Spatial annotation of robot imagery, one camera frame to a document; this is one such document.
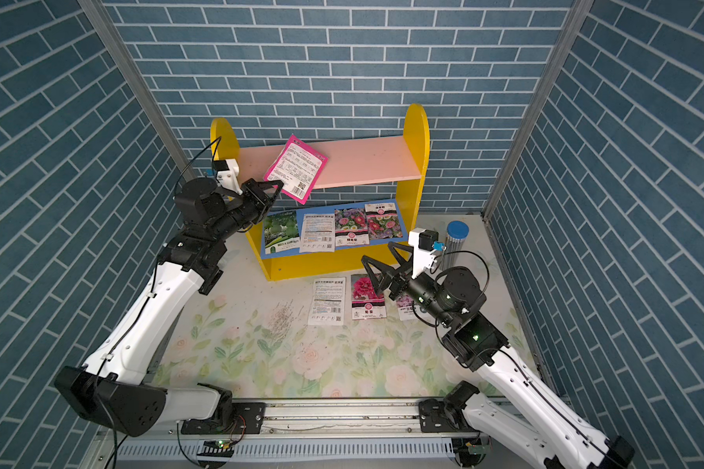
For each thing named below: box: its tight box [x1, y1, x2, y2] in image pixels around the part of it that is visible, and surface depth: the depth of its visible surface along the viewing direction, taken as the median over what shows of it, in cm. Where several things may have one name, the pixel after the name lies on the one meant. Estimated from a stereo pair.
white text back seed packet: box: [308, 276, 347, 326], surface depth 98 cm
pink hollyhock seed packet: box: [351, 273, 388, 321], surface depth 98 cm
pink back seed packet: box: [264, 134, 329, 206], surface depth 72 cm
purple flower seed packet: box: [396, 294, 416, 321], surface depth 95 cm
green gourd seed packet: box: [263, 210, 302, 256], surface depth 96 cm
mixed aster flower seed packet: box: [363, 202, 404, 240], surface depth 101 cm
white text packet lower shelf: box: [299, 213, 336, 254], surface depth 98 cm
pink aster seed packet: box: [334, 208, 370, 248], surface depth 101 cm
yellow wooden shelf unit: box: [210, 103, 432, 282], surface depth 86 cm
